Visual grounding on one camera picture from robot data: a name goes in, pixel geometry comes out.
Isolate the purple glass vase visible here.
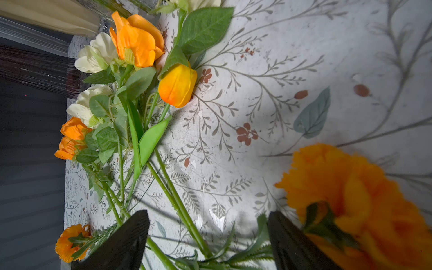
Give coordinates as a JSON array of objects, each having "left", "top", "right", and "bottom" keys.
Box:
[{"left": 1, "top": 45, "right": 91, "bottom": 99}]

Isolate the yellow ruffled vase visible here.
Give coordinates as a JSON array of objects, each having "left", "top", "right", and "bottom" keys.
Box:
[{"left": 1, "top": 0, "right": 100, "bottom": 37}]

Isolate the orange flower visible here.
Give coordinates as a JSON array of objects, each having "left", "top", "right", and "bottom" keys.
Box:
[
  {"left": 276, "top": 144, "right": 432, "bottom": 270},
  {"left": 55, "top": 225, "right": 91, "bottom": 263}
]

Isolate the clear glass vase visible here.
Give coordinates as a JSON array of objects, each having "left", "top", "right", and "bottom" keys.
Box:
[{"left": 77, "top": 0, "right": 157, "bottom": 20}]

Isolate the orange yellow rose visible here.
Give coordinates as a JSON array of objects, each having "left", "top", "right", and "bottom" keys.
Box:
[{"left": 110, "top": 12, "right": 164, "bottom": 68}]

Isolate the orange tulip bud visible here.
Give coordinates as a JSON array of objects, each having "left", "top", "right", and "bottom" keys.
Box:
[{"left": 138, "top": 63, "right": 198, "bottom": 169}]

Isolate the orange flower right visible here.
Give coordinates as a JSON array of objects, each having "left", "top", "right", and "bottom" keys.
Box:
[{"left": 276, "top": 144, "right": 432, "bottom": 270}]

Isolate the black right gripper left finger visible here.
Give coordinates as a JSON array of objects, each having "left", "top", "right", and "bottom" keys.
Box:
[{"left": 71, "top": 210, "right": 150, "bottom": 270}]

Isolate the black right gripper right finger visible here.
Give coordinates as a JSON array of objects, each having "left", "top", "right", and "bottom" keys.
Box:
[{"left": 267, "top": 211, "right": 341, "bottom": 270}]

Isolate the orange flower lower left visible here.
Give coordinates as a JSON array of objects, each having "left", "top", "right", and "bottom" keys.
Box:
[{"left": 55, "top": 225, "right": 91, "bottom": 263}]

